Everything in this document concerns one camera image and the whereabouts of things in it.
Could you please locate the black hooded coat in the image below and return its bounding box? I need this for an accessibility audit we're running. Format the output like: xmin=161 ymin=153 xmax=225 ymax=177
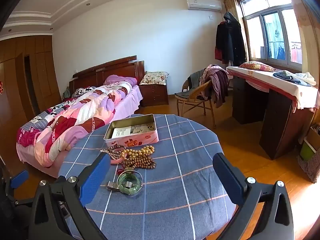
xmin=215 ymin=12 xmax=247 ymax=67

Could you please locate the silver wristwatch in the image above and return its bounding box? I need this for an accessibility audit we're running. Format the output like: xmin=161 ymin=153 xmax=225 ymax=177
xmin=107 ymin=180 xmax=125 ymax=192

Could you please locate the silver bead bracelet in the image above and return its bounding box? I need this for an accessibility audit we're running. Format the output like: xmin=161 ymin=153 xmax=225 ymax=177
xmin=100 ymin=145 xmax=127 ymax=155

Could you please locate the blue checked tablecloth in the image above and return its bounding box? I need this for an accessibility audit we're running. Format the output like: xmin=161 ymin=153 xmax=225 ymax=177
xmin=58 ymin=114 xmax=238 ymax=240

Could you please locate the green bin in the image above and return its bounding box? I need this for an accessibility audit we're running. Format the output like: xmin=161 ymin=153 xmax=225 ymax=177
xmin=300 ymin=140 xmax=317 ymax=160

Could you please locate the white air conditioner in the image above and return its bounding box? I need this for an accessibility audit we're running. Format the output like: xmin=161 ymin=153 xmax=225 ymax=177
xmin=186 ymin=0 xmax=222 ymax=12

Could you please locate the white red desk cloth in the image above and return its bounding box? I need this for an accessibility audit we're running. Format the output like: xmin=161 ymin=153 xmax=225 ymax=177
xmin=226 ymin=66 xmax=320 ymax=113

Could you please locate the pink bangle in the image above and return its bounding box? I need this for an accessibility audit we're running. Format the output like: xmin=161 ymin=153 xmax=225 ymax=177
xmin=110 ymin=149 xmax=130 ymax=165

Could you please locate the white paper booklet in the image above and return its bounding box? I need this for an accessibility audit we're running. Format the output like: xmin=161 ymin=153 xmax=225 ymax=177
xmin=111 ymin=124 xmax=155 ymax=138

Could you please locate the purple pink garment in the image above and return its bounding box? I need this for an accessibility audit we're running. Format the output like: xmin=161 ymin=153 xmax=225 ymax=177
xmin=200 ymin=64 xmax=229 ymax=108

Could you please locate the wicker chair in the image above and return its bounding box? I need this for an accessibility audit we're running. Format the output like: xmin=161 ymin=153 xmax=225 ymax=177
xmin=175 ymin=72 xmax=217 ymax=128

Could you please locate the gold pearl necklace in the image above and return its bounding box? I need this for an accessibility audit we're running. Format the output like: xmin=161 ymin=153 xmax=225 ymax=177
xmin=121 ymin=145 xmax=155 ymax=159

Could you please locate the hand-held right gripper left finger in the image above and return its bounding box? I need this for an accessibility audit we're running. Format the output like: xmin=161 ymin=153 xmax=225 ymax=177
xmin=31 ymin=152 xmax=112 ymax=240

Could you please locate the wooden wardrobe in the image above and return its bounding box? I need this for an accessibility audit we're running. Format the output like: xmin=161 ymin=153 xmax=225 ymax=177
xmin=0 ymin=35 xmax=62 ymax=155

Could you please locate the brown wooden bead bracelet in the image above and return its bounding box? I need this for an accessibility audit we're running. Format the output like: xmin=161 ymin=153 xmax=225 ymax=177
xmin=124 ymin=155 xmax=157 ymax=172

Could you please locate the patterned brown bag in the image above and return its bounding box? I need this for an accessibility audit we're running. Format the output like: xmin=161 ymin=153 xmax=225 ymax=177
xmin=297 ymin=147 xmax=320 ymax=183

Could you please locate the window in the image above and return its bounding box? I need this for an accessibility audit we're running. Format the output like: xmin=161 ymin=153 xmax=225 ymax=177
xmin=236 ymin=0 xmax=304 ymax=67

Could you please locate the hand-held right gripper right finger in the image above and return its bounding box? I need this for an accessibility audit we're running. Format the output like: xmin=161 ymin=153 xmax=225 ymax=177
xmin=212 ymin=152 xmax=294 ymax=240

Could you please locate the dark grey garment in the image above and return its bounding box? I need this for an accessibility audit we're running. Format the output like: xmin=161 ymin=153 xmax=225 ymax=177
xmin=175 ymin=70 xmax=205 ymax=98

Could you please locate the cardboard box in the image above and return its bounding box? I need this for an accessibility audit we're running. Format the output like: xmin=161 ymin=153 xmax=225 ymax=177
xmin=306 ymin=124 xmax=320 ymax=153

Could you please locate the wooden nightstand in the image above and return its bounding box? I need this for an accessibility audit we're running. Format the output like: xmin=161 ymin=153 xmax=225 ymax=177
xmin=139 ymin=82 xmax=169 ymax=107

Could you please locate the dark wooden desk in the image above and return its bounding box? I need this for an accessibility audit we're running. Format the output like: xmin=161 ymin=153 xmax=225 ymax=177
xmin=226 ymin=66 xmax=320 ymax=160

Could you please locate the black and white patterned cloth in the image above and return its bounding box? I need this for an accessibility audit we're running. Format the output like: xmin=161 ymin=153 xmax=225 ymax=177
xmin=72 ymin=87 xmax=97 ymax=98

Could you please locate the pink tin box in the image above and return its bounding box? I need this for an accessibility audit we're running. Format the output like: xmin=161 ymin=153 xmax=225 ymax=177
xmin=104 ymin=114 xmax=159 ymax=151

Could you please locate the purple pillow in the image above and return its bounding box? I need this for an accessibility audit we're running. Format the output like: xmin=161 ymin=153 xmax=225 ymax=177
xmin=104 ymin=74 xmax=138 ymax=86

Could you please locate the green jade bracelet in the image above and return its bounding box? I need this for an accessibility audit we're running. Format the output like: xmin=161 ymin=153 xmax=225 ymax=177
xmin=117 ymin=171 xmax=143 ymax=195

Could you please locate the floral pillow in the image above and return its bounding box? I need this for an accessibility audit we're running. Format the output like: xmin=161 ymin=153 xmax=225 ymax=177
xmin=239 ymin=61 xmax=277 ymax=72

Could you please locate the pile of folded clothes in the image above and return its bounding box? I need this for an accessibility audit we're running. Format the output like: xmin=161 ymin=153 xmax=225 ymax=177
xmin=273 ymin=70 xmax=317 ymax=87

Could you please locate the floral cushion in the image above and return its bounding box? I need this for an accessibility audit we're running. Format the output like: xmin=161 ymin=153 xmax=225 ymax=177
xmin=139 ymin=71 xmax=169 ymax=85

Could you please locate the wooden bed headboard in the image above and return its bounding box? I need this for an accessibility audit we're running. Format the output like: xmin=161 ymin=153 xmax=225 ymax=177
xmin=69 ymin=55 xmax=145 ymax=93

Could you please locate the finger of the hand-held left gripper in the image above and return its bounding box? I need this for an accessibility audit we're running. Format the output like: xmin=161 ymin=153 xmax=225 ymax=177
xmin=4 ymin=169 xmax=30 ymax=204

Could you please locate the purple bed sheet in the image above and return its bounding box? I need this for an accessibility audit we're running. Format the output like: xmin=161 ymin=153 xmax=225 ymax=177
xmin=16 ymin=84 xmax=143 ymax=178

